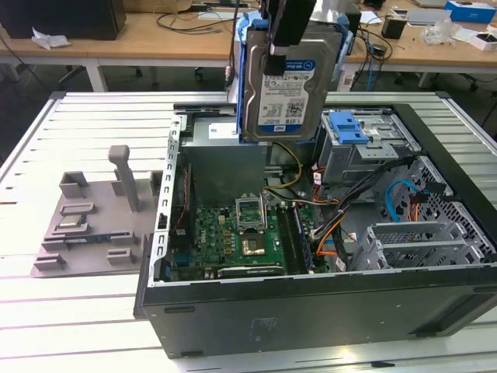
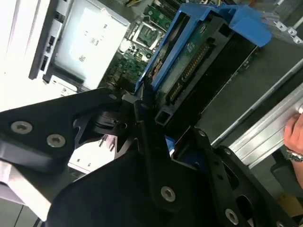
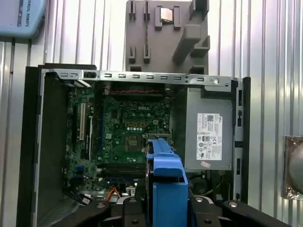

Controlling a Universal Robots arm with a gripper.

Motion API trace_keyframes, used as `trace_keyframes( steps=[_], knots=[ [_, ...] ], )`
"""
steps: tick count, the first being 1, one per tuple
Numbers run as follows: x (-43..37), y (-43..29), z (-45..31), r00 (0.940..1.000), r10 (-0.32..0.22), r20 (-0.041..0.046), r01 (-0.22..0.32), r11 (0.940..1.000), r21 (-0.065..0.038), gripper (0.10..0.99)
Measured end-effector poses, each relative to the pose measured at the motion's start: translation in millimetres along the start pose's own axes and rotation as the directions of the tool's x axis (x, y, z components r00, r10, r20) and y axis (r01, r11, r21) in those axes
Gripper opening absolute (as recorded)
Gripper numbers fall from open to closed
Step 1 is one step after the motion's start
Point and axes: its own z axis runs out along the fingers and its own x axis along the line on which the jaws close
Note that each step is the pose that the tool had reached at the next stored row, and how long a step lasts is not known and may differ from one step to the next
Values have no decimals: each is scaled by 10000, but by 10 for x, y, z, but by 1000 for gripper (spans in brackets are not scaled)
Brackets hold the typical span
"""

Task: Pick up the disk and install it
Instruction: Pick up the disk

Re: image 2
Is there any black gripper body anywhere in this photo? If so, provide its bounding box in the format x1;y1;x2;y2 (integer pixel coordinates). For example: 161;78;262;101
46;148;222;227

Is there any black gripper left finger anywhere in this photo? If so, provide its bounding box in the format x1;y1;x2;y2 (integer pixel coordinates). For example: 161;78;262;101
0;82;177;213

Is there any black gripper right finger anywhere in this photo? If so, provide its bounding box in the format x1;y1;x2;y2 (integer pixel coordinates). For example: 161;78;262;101
189;126;301;227

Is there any hard disk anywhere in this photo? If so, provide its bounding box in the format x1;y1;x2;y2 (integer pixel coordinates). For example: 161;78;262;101
134;3;272;166

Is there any person's hand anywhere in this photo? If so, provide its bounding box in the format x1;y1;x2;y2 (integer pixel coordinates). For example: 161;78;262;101
283;113;303;156

